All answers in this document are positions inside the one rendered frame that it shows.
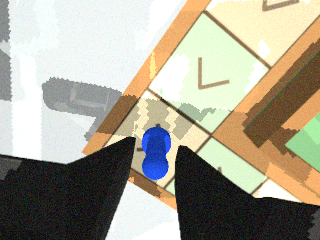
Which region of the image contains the blue pawn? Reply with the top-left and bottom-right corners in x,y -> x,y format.
142,127 -> 171,180

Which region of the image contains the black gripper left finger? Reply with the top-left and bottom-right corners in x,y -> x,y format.
0,136 -> 136,240

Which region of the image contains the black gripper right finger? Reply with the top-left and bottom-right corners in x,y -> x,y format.
174,145 -> 320,240

